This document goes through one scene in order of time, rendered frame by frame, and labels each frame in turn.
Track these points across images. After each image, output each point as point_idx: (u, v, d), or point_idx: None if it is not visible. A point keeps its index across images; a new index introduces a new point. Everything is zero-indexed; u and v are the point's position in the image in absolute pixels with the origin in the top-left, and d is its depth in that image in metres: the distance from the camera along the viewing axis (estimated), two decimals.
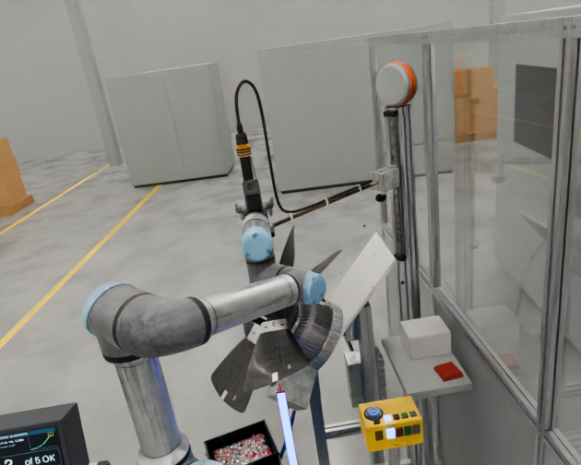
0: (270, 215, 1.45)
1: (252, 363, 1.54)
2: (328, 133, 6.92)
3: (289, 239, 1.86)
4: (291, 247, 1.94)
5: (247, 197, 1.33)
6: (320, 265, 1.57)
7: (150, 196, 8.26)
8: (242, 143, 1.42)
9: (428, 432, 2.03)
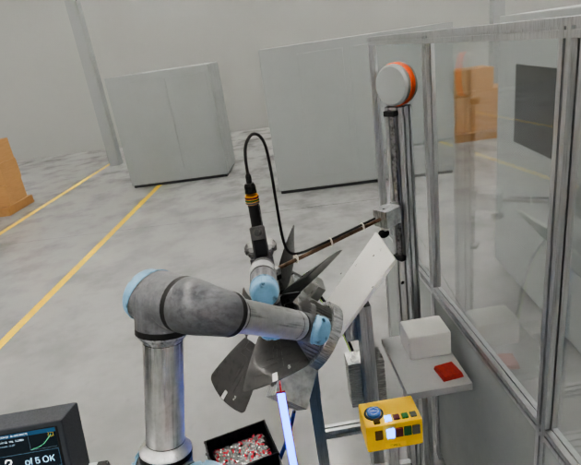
0: None
1: (252, 363, 1.54)
2: (328, 133, 6.92)
3: (289, 239, 1.86)
4: (291, 247, 1.94)
5: (254, 243, 1.43)
6: (320, 265, 1.57)
7: (150, 196, 8.26)
8: (250, 192, 1.48)
9: (428, 432, 2.03)
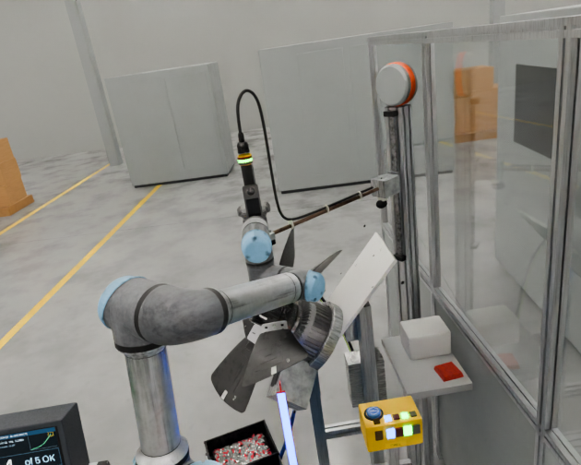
0: None
1: (251, 360, 1.53)
2: (328, 133, 6.92)
3: (289, 239, 1.86)
4: (291, 247, 1.94)
5: (247, 202, 1.39)
6: (320, 265, 1.57)
7: (150, 196, 8.26)
8: (243, 151, 1.43)
9: (428, 432, 2.03)
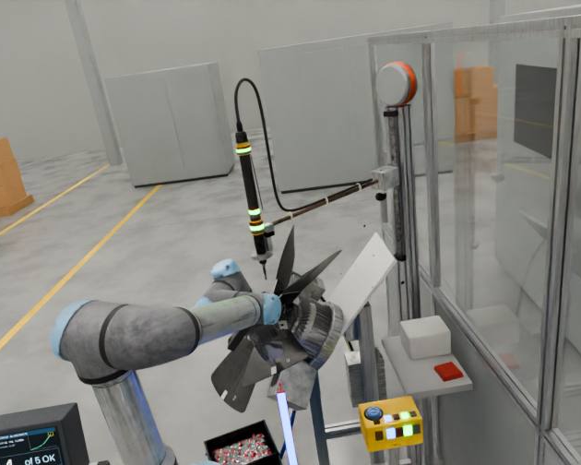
0: (278, 340, 1.45)
1: (251, 360, 1.53)
2: (328, 133, 6.92)
3: (289, 239, 1.86)
4: (291, 247, 1.94)
5: (235, 334, 1.39)
6: (320, 265, 1.57)
7: (150, 196, 8.26)
8: (241, 141, 1.42)
9: (428, 432, 2.03)
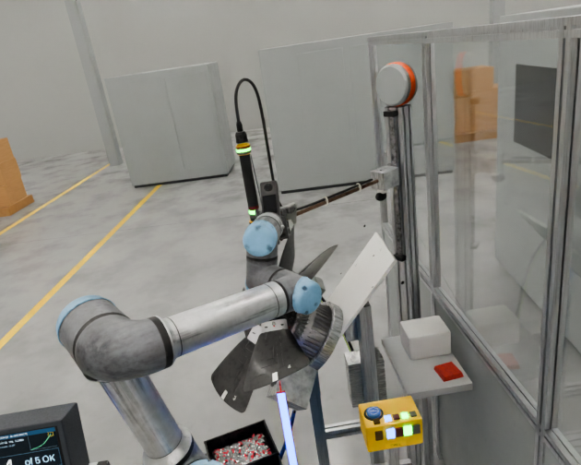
0: (293, 222, 1.38)
1: (224, 361, 1.79)
2: (328, 133, 6.92)
3: (302, 272, 1.54)
4: (318, 259, 1.60)
5: (264, 198, 1.27)
6: (272, 372, 1.48)
7: (150, 196, 8.26)
8: (241, 141, 1.42)
9: (428, 432, 2.03)
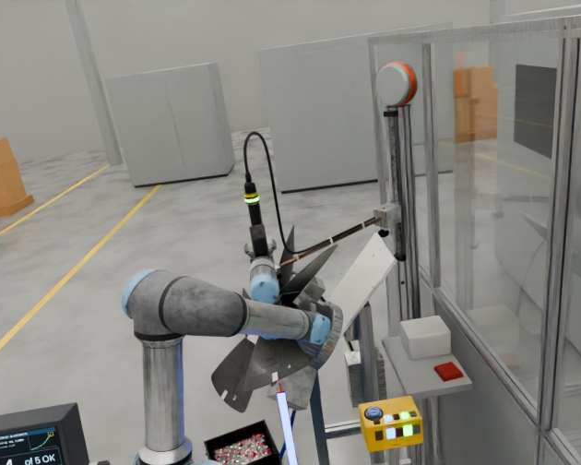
0: (271, 255, 1.55)
1: (224, 361, 1.79)
2: (328, 133, 6.92)
3: (302, 272, 1.54)
4: (318, 259, 1.60)
5: (254, 242, 1.43)
6: (272, 372, 1.48)
7: (150, 196, 8.26)
8: (250, 191, 1.47)
9: (428, 432, 2.03)
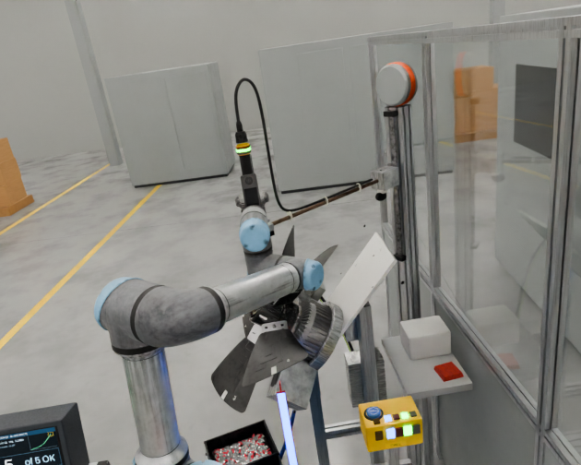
0: None
1: (224, 361, 1.79)
2: (328, 133, 6.92)
3: None
4: (318, 259, 1.60)
5: (245, 191, 1.37)
6: (271, 367, 1.47)
7: (150, 196, 8.26)
8: (241, 141, 1.42)
9: (428, 432, 2.03)
